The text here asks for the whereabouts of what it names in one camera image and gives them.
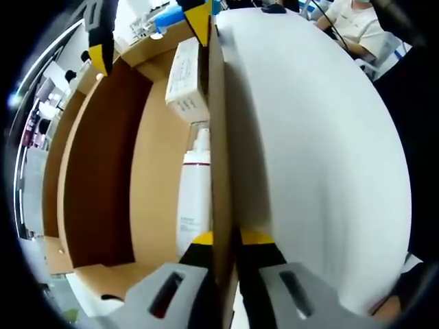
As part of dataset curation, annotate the black stand base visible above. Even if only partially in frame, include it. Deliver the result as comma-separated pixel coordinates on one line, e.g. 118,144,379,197
260,3,287,14

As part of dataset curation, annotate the white pump bottle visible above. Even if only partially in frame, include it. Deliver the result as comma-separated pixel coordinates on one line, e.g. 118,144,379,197
175,121,212,260

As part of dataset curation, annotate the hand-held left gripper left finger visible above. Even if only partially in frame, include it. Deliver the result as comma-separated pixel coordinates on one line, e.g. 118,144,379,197
85,231,217,329

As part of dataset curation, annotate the brown cardboard shoe box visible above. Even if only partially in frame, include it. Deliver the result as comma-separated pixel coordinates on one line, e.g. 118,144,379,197
40,15,241,329

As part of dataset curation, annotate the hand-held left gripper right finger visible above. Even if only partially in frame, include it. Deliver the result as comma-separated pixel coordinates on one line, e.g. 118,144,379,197
237,230,381,329

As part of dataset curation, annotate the person's black shirt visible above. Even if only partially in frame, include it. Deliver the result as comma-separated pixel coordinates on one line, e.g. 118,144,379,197
372,40,436,319

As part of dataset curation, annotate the white carton box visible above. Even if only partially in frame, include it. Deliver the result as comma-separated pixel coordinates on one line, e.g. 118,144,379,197
164,37,210,123

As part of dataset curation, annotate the blue storage box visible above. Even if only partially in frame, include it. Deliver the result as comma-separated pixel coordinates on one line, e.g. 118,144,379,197
156,8,186,27

